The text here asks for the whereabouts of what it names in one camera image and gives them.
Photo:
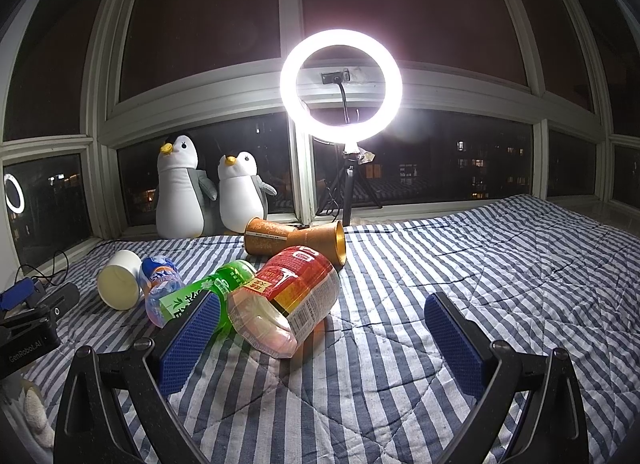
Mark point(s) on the small white penguin plush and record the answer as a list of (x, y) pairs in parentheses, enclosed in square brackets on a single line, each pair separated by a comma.
[(242, 192)]

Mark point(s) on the white paper cup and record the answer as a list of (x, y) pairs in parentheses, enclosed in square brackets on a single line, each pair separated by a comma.
[(118, 282)]

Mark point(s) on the blue white striped quilt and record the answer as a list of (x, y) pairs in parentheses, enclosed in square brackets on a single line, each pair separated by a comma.
[(370, 386)]

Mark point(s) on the white window frame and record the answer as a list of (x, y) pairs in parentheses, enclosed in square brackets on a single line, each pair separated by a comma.
[(249, 89)]

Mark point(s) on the green sprite bottle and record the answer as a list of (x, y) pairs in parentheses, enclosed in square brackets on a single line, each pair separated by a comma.
[(221, 283)]

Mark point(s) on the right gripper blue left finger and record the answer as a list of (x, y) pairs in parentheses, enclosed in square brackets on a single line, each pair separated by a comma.
[(181, 342)]

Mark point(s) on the phone holder clamp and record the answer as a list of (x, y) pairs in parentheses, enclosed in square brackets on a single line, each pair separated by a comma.
[(338, 77)]

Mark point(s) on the red label clear bottle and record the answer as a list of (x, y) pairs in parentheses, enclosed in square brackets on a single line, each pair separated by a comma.
[(278, 309)]

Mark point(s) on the large white penguin plush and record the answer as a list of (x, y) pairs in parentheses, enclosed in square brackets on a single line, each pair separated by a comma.
[(185, 197)]

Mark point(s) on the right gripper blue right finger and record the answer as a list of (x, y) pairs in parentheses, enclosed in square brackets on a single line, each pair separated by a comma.
[(460, 343)]

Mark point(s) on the brown paper cup gold rim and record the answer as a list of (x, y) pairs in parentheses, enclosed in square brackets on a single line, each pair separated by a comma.
[(328, 239)]

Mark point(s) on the orange fanta bottle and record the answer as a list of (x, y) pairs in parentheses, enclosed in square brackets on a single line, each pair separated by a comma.
[(158, 278)]

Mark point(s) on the black tripod stand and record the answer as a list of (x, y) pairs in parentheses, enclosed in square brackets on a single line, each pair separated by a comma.
[(340, 192)]

